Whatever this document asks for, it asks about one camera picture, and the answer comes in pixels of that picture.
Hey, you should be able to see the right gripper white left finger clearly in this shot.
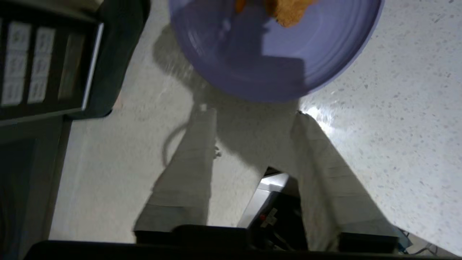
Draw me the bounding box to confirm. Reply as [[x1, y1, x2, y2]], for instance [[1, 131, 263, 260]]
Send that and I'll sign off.
[[134, 107, 219, 235]]

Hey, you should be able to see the purple plate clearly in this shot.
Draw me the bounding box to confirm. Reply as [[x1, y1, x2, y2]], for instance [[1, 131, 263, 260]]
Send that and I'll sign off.
[[168, 0, 385, 103]]

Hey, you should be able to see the black mat under microwave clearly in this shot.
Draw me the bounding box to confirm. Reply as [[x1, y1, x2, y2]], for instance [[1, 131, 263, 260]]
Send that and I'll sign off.
[[67, 0, 151, 120]]

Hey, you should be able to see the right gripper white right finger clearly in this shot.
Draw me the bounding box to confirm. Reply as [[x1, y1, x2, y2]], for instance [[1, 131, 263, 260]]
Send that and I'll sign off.
[[291, 111, 401, 250]]

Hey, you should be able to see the silver black robot base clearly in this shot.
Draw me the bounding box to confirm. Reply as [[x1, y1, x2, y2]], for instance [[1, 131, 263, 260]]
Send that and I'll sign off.
[[236, 167, 307, 250]]

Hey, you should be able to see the fried chicken piece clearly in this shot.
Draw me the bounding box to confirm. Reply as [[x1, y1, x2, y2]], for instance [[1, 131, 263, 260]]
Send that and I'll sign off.
[[265, 0, 318, 29]]

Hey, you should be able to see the silver microwave oven body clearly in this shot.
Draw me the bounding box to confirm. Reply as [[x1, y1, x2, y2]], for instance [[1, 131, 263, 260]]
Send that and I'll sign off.
[[0, 0, 105, 260]]

